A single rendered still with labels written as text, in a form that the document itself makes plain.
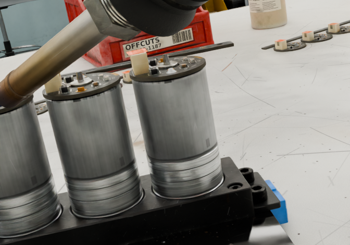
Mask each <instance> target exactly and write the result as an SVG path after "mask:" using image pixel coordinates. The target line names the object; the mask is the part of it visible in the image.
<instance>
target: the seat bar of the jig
mask: <svg viewBox="0 0 350 245"><path fill-rule="evenodd" d="M221 166H222V172H223V179H224V182H223V184H222V185H221V186H220V187H219V188H217V189H216V190H214V191H212V192H210V193H208V194H205V195H202V196H200V197H195V198H190V199H183V200H169V199H163V198H160V197H157V196H156V195H154V192H153V186H152V181H151V176H150V174H148V175H143V176H140V180H141V185H142V189H143V194H144V198H143V200H142V201H141V202H140V203H139V204H138V205H136V206H135V207H133V208H132V209H130V210H128V211H126V212H123V213H121V214H118V215H114V216H110V217H105V218H97V219H86V218H79V217H76V216H75V215H73V212H72V208H71V204H70V200H69V195H68V192H63V193H59V194H58V197H59V201H60V206H61V210H62V215H61V217H60V218H59V219H58V220H57V221H55V222H54V223H52V224H51V225H49V226H48V227H46V228H44V229H42V230H40V231H37V232H35V233H32V234H29V235H26V236H22V237H17V238H8V239H1V238H0V245H127V244H132V243H136V242H140V241H145V240H149V239H154V238H158V237H163V236H167V235H172V234H176V233H179V232H184V231H188V230H192V229H197V228H202V227H206V226H210V225H215V224H220V223H224V222H228V221H233V220H236V219H240V218H245V217H249V216H253V215H255V211H254V204H253V197H252V190H251V186H250V185H249V183H248V182H247V181H246V179H245V178H244V176H243V175H242V173H241V172H240V171H239V169H238V167H237V166H236V165H235V163H234V161H233V160H232V158H231V157H229V156H228V157H224V158H221Z"/></svg>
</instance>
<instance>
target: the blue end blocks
mask: <svg viewBox="0 0 350 245"><path fill-rule="evenodd" d="M265 182H266V183H267V185H268V186H269V187H270V189H271V190H272V191H273V192H274V194H275V195H276V196H277V198H278V199H279V200H280V202H281V207H280V208H278V209H274V210H271V212H272V213H273V215H274V216H275V218H276V219H277V221H278V222H279V223H280V224H285V223H288V222H289V219H288V211H287V206H286V200H285V198H284V197H283V196H282V194H281V193H280V192H279V191H278V190H277V188H276V187H275V186H274V184H273V183H272V182H271V181H270V180H265Z"/></svg>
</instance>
